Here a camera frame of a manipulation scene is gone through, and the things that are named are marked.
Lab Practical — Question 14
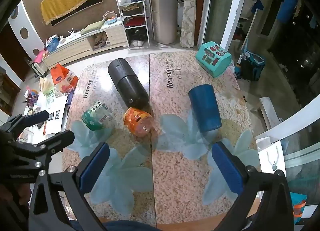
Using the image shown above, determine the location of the green printed cup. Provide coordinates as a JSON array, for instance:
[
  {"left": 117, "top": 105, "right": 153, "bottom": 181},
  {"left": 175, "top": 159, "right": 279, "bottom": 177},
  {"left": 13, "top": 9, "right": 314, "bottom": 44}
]
[{"left": 81, "top": 101, "right": 113, "bottom": 131}]

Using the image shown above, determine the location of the black and blue bag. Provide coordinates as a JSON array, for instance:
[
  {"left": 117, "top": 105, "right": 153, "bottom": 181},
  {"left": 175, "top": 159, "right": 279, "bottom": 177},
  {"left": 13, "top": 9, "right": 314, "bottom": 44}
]
[{"left": 235, "top": 50, "right": 266, "bottom": 82}]

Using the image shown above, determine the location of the patterned curtain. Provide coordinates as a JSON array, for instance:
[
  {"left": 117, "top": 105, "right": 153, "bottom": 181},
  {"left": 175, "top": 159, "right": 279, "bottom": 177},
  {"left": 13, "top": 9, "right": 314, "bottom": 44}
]
[{"left": 179, "top": 0, "right": 200, "bottom": 48}]

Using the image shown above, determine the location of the tower air conditioner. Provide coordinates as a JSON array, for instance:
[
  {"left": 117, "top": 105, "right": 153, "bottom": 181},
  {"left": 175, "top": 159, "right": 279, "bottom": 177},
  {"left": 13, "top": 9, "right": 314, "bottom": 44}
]
[{"left": 147, "top": 0, "right": 178, "bottom": 48}]

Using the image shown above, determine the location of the white paper sheet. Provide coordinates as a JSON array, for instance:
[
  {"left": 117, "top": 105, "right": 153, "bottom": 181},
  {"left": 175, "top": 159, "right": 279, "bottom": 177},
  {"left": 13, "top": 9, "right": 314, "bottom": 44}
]
[{"left": 44, "top": 95, "right": 70, "bottom": 135}]

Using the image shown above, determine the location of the blue cup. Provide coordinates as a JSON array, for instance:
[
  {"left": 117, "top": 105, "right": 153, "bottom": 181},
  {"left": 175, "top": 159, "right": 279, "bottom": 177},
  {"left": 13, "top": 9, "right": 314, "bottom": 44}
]
[{"left": 188, "top": 84, "right": 222, "bottom": 133}]

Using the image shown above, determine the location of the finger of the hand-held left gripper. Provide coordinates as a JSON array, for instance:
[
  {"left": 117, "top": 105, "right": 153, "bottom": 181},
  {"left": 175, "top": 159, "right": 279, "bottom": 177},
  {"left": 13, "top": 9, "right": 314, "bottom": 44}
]
[
  {"left": 0, "top": 110, "right": 50, "bottom": 138},
  {"left": 11, "top": 130, "right": 75, "bottom": 177}
]

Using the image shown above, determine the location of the fruit basket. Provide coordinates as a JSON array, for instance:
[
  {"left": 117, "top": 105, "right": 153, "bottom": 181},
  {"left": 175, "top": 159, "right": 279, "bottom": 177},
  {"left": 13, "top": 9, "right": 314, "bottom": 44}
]
[{"left": 103, "top": 11, "right": 123, "bottom": 25}]

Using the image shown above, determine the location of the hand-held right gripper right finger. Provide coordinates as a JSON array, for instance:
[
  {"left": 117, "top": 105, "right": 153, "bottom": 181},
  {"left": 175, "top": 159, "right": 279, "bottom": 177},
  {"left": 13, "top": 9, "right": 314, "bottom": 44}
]
[{"left": 211, "top": 141, "right": 294, "bottom": 231}]

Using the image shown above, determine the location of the white tv cabinet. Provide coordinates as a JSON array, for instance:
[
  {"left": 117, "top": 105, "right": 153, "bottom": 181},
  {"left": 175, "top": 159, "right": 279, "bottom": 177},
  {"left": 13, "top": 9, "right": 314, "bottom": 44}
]
[{"left": 41, "top": 22, "right": 129, "bottom": 70}]

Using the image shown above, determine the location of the white shelf rack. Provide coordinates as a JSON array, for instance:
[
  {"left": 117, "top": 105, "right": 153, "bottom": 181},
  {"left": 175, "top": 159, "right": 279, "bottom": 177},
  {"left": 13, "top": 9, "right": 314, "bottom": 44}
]
[{"left": 115, "top": 0, "right": 150, "bottom": 50}]

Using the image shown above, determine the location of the orange plastic bag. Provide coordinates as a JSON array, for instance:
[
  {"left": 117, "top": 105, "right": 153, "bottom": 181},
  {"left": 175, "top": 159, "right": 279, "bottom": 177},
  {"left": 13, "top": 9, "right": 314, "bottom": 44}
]
[{"left": 51, "top": 63, "right": 79, "bottom": 94}]

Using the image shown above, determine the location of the green cushion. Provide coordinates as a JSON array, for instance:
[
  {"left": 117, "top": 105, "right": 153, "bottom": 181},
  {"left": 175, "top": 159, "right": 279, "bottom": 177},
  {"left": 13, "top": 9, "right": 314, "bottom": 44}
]
[{"left": 81, "top": 20, "right": 105, "bottom": 34}]

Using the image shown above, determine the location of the white paper bag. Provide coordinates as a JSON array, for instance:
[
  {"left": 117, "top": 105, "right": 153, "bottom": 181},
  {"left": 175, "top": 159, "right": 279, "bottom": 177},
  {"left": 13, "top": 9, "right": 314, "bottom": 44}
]
[{"left": 257, "top": 136, "right": 287, "bottom": 179}]

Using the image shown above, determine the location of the white bench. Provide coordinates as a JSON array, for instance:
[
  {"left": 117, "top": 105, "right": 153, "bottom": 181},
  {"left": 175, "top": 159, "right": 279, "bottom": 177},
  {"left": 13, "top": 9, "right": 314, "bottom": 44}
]
[{"left": 259, "top": 97, "right": 284, "bottom": 130}]

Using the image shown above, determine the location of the black television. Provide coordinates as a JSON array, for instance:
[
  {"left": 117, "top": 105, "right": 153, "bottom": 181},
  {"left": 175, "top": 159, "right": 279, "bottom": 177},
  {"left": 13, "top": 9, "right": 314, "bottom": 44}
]
[{"left": 51, "top": 0, "right": 103, "bottom": 26}]

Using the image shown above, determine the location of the teal printed box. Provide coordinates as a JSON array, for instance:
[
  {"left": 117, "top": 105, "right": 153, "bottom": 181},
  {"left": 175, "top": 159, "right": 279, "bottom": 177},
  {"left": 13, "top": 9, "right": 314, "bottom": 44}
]
[{"left": 195, "top": 41, "right": 232, "bottom": 78}]

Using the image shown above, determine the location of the orange plastic cup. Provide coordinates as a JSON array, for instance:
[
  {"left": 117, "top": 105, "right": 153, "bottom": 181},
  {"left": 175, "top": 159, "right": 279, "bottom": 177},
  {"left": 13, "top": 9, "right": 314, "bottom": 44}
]
[{"left": 123, "top": 107, "right": 154, "bottom": 137}]

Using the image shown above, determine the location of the green packet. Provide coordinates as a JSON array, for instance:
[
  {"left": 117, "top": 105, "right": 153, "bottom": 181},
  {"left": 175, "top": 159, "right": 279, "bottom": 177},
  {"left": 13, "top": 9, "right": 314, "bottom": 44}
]
[{"left": 43, "top": 87, "right": 57, "bottom": 105}]

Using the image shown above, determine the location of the small suitcase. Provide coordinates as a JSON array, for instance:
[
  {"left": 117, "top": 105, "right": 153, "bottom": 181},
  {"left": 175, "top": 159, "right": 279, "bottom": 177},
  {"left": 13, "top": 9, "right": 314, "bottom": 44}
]
[{"left": 30, "top": 57, "right": 49, "bottom": 77}]

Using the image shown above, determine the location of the black cylindrical cup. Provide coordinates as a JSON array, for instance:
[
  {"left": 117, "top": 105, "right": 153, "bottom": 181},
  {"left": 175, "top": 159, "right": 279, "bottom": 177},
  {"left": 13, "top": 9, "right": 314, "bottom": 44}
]
[{"left": 108, "top": 58, "right": 150, "bottom": 110}]

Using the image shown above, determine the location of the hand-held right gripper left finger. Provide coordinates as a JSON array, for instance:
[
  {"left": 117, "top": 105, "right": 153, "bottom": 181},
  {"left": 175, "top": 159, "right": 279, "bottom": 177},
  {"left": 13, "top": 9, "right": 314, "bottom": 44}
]
[{"left": 28, "top": 142, "right": 110, "bottom": 231}]

